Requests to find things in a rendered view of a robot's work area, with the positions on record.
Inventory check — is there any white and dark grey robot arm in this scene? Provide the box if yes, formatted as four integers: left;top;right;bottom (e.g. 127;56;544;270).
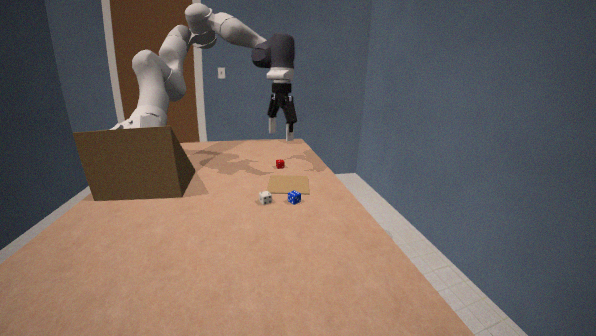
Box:
110;3;295;130

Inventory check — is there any blue die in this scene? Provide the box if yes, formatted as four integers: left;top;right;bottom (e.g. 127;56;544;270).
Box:
288;190;301;205

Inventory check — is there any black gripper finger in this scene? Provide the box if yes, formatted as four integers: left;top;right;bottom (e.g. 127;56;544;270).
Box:
267;94;280;133
278;96;297;141

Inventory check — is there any white die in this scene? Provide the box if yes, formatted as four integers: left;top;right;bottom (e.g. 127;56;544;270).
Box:
259;191;272;205

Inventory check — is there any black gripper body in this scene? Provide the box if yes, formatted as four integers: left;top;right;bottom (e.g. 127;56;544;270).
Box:
272;83;292;107

